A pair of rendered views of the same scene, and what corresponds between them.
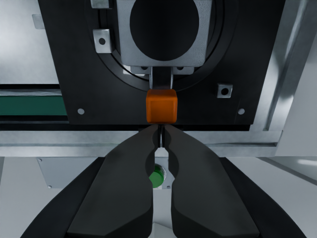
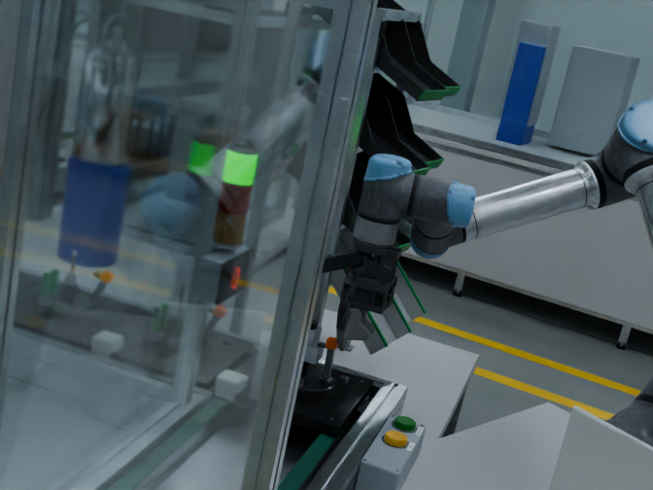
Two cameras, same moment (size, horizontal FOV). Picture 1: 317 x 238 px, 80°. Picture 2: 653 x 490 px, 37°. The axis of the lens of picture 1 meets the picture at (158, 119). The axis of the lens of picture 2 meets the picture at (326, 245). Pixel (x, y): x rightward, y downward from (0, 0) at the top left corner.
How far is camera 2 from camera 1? 176 cm
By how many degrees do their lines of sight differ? 84
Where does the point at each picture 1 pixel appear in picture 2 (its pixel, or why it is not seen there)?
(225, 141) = (386, 396)
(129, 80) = (321, 388)
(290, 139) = (424, 419)
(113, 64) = (310, 388)
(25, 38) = not seen: hidden behind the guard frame
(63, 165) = (375, 453)
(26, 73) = (290, 462)
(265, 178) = (473, 439)
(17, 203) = not seen: outside the picture
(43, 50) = not seen: hidden behind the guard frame
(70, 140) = (354, 439)
